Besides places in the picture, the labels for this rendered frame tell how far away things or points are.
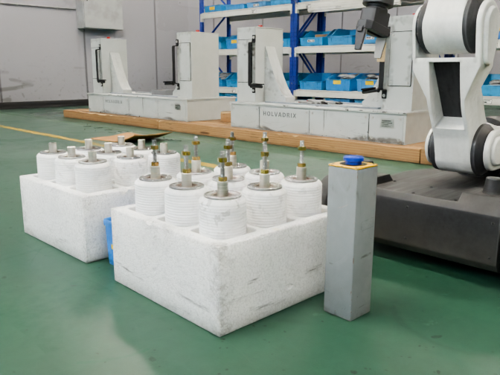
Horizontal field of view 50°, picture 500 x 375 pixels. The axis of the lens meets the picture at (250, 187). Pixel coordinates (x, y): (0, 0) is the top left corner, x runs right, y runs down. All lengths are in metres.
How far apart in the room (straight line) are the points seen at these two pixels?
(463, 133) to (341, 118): 1.91
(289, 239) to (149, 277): 0.32
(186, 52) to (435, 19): 3.25
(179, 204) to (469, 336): 0.62
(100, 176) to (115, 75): 4.18
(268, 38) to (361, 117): 1.09
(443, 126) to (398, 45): 1.73
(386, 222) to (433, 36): 0.49
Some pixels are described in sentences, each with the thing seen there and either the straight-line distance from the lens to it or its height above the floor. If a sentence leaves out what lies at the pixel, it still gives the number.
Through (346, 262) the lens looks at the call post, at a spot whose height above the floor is 0.12.
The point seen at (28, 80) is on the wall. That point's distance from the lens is 7.69.
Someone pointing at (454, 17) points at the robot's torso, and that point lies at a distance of 1.46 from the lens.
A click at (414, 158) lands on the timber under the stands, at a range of 3.07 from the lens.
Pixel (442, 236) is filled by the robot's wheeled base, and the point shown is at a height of 0.10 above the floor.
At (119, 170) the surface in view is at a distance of 1.54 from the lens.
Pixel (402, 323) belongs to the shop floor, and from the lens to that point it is 1.15.
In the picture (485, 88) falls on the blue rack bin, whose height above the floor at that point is 0.33.
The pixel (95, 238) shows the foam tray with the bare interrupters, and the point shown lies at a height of 0.06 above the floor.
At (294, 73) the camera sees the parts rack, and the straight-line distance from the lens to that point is 7.05.
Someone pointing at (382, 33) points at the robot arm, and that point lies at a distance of 1.66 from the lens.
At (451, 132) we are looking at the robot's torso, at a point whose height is 0.33.
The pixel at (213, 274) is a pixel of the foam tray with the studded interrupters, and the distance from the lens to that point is 1.01.
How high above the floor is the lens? 0.49
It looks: 12 degrees down
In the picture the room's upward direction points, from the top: straight up
